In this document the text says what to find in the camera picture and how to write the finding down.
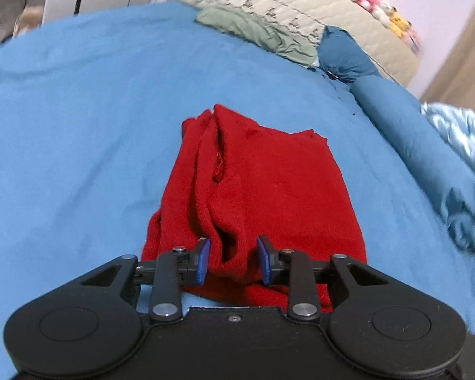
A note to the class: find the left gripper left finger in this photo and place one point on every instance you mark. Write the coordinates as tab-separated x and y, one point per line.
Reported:
167	274

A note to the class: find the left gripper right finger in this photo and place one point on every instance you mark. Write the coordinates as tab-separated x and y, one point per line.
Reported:
341	275

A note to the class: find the red knit sweater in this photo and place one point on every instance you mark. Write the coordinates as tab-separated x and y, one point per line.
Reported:
233	181

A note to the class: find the blue rolled duvet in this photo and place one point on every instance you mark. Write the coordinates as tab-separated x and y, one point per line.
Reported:
446	179

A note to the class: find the blue bed sheet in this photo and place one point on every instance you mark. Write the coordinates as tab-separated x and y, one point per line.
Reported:
91	110

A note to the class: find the green pillow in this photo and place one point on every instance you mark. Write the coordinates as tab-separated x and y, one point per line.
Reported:
255	29

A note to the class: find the dark blue pillow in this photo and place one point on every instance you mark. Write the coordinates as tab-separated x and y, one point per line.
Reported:
341	56

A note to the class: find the light blue blanket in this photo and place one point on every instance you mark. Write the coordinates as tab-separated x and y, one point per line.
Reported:
456	126

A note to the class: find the light pink plush toy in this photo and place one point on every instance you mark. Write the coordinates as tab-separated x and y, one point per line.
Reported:
412	40

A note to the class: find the yellow plush toy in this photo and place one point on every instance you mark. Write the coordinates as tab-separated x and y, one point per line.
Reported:
398	25

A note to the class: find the beige quilted headboard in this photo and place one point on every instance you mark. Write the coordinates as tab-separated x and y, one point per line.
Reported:
370	29

